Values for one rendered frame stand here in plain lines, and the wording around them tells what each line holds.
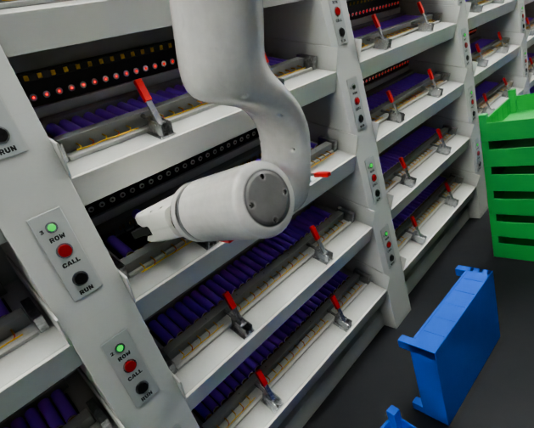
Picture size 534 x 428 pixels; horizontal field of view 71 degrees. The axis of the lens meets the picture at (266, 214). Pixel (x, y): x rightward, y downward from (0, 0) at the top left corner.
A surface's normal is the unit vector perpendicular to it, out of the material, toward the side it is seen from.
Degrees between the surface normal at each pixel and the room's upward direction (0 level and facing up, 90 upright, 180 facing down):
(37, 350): 21
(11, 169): 90
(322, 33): 90
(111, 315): 90
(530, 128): 90
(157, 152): 111
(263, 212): 82
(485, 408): 0
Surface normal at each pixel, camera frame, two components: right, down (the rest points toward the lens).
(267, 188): 0.61, -0.11
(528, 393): -0.30, -0.89
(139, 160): 0.73, 0.37
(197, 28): -0.29, 0.43
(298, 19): -0.68, 0.45
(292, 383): -0.04, -0.81
